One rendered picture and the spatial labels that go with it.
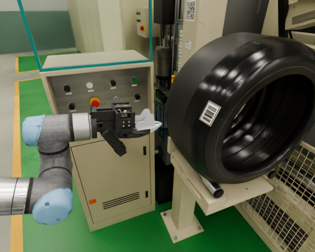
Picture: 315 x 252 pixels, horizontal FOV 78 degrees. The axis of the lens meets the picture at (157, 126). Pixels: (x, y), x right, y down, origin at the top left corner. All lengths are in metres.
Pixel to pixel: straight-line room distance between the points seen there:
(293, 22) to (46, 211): 1.07
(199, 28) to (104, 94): 0.59
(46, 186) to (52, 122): 0.15
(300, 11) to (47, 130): 1.01
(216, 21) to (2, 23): 9.05
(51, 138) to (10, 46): 9.20
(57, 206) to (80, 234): 1.38
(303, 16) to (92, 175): 1.35
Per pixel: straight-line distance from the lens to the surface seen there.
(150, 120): 0.57
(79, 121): 0.53
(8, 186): 0.49
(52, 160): 0.56
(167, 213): 1.83
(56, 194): 0.47
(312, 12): 1.03
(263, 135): 1.05
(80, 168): 1.32
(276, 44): 0.66
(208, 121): 0.55
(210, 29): 0.92
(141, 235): 1.74
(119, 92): 1.14
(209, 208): 0.87
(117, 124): 0.53
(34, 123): 0.54
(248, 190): 1.03
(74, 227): 1.90
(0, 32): 9.64
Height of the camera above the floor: 1.52
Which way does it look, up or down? 32 degrees down
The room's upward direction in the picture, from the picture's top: straight up
